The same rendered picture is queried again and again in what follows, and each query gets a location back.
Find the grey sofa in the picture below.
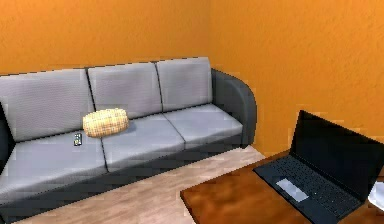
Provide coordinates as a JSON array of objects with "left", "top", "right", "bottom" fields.
[{"left": 0, "top": 56, "right": 258, "bottom": 224}]

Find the yellow woven cushion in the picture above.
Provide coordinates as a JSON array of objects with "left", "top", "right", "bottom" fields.
[{"left": 82, "top": 108, "right": 130, "bottom": 139}]

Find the brown wooden table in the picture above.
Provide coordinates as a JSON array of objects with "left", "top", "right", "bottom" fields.
[{"left": 179, "top": 149, "right": 384, "bottom": 224}]

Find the black laptop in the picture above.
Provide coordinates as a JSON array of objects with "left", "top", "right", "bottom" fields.
[{"left": 252, "top": 109, "right": 384, "bottom": 224}]

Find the white dish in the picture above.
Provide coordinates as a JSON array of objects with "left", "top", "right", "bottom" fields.
[{"left": 367, "top": 181, "right": 384, "bottom": 212}]

